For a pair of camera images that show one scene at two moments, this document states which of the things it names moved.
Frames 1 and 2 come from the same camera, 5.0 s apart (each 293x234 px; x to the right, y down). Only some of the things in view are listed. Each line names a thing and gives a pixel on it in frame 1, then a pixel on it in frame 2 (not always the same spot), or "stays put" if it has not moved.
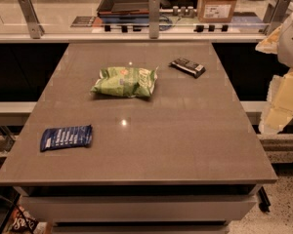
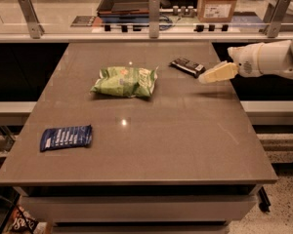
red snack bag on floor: [21, 221] stays put
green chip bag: [126, 81] stays put
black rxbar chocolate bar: [188, 67] stays put
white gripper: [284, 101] → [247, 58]
